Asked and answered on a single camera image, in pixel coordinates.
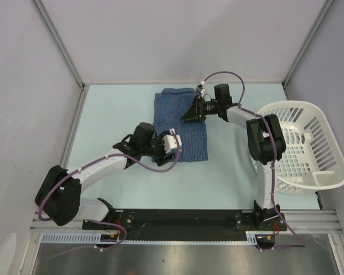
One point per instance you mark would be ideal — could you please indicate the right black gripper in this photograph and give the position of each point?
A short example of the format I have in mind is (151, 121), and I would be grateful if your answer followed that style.
(196, 112)

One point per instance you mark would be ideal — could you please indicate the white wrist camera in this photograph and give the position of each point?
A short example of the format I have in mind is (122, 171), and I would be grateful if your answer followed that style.
(172, 141)
(200, 88)

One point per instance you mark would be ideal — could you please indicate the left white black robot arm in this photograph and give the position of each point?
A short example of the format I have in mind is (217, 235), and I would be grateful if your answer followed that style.
(59, 197)

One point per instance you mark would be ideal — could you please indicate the aluminium frame post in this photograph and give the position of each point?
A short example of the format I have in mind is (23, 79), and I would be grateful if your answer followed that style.
(52, 30)
(309, 39)

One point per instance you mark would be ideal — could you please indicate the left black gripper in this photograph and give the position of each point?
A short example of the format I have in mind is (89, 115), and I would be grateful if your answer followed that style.
(160, 160)

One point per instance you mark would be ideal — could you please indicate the right aluminium frame post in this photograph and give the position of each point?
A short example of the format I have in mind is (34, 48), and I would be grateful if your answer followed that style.
(309, 39)

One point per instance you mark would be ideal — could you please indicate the left aluminium frame post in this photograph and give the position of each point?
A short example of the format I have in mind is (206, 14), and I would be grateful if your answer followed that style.
(52, 30)

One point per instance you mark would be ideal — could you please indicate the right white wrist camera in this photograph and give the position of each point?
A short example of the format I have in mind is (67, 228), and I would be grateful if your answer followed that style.
(200, 88)

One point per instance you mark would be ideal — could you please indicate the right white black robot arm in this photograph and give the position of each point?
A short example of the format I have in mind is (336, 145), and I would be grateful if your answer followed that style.
(266, 146)

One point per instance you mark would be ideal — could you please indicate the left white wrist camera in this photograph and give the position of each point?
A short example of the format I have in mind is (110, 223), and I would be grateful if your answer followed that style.
(172, 141)

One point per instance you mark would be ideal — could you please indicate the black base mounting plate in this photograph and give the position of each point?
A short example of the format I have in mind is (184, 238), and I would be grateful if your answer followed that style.
(190, 225)

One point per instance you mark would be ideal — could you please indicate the blue checkered long sleeve shirt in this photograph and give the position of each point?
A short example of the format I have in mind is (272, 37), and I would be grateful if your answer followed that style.
(169, 106)

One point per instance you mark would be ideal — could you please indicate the white slotted cable duct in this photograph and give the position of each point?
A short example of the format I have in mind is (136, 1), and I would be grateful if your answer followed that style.
(102, 239)

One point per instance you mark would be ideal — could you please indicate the white plastic laundry basket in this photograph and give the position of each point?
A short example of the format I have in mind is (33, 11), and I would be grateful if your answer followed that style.
(313, 160)

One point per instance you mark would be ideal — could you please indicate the aluminium front rail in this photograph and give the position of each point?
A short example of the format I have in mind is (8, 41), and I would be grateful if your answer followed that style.
(301, 221)

